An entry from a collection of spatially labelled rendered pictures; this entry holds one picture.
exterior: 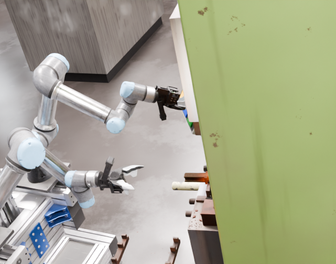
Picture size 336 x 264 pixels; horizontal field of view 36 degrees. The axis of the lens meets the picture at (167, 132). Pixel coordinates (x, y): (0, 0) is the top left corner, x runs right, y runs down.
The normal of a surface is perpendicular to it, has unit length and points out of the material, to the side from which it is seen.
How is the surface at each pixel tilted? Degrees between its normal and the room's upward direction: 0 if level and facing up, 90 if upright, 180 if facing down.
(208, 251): 90
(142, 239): 0
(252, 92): 90
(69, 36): 90
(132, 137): 0
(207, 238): 90
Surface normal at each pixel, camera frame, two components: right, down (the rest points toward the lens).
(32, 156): 0.60, 0.29
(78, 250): -0.18, -0.81
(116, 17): 0.91, 0.08
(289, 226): -0.23, 0.58
